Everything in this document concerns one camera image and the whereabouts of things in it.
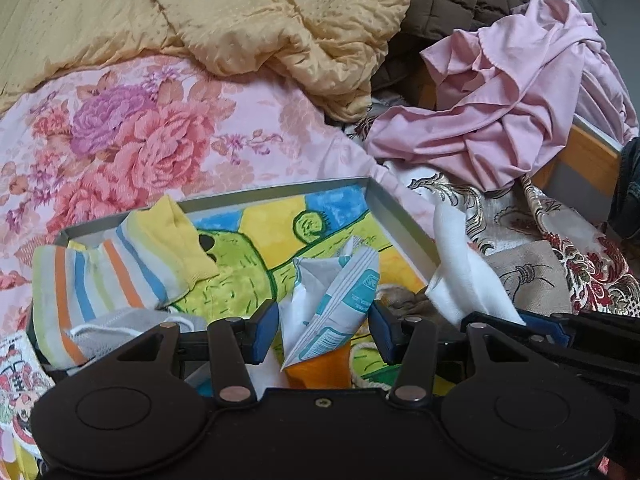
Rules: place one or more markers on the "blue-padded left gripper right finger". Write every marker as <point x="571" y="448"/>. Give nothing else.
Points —
<point x="412" y="345"/>

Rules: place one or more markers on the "wooden bed frame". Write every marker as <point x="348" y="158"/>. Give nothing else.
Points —
<point x="590" y="153"/>

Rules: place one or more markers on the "white gold-patterned satin sheet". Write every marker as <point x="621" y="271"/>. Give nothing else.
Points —
<point x="600" y="277"/>

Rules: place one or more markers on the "grey tray with cartoon picture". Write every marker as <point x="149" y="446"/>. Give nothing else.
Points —
<point x="254" y="237"/>

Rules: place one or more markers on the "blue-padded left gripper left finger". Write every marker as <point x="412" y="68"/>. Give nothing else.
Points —
<point x="234" y="343"/>

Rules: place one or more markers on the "white cloth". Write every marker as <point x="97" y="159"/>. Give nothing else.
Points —
<point x="463" y="283"/>

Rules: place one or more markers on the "yellow dotted quilt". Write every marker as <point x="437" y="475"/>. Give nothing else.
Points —
<point x="330" y="47"/>

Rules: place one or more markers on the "white tissue packet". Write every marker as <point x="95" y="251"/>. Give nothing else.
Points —
<point x="329" y="301"/>

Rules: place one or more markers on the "blue denim jeans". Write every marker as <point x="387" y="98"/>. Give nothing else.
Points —
<point x="624" y="216"/>

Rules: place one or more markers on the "striped yellow sock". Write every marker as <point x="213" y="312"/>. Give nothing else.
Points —
<point x="153" y="259"/>

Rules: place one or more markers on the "red cartoon printed bag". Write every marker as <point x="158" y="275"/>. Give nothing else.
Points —
<point x="23" y="383"/>

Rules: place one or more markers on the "beige drawstring pouch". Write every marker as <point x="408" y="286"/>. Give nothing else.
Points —
<point x="533" y="278"/>

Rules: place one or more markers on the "brown quilted down jacket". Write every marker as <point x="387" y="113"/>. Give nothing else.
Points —
<point x="428" y="21"/>

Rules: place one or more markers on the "pink floral quilt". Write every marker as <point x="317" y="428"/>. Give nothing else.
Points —
<point x="99" y="142"/>

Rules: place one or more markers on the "pink crumpled garment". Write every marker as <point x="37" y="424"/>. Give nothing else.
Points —
<point x="507" y="96"/>

